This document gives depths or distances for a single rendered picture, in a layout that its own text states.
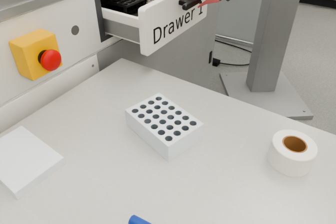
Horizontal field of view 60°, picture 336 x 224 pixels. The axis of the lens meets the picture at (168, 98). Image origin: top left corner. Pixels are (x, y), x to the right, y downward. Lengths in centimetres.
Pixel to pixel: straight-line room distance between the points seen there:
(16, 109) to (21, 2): 21
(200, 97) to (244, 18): 192
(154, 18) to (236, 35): 197
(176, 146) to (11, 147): 28
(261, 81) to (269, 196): 148
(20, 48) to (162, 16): 30
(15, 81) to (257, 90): 157
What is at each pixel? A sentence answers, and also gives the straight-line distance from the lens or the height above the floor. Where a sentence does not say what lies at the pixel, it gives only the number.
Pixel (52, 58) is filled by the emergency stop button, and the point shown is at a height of 88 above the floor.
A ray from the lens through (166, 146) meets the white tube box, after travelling 48.
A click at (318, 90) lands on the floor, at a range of 220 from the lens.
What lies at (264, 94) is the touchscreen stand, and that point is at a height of 4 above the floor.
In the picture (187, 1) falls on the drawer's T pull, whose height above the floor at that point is 91.
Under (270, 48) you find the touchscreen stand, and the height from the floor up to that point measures 35.
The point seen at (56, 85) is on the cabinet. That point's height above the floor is 77.
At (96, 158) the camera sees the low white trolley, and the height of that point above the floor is 76.
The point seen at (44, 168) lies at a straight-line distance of 51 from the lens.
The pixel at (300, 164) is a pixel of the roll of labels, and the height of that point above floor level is 79.
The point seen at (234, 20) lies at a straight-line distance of 256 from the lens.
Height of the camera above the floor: 114
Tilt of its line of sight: 37 degrees down
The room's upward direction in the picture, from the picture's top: straight up
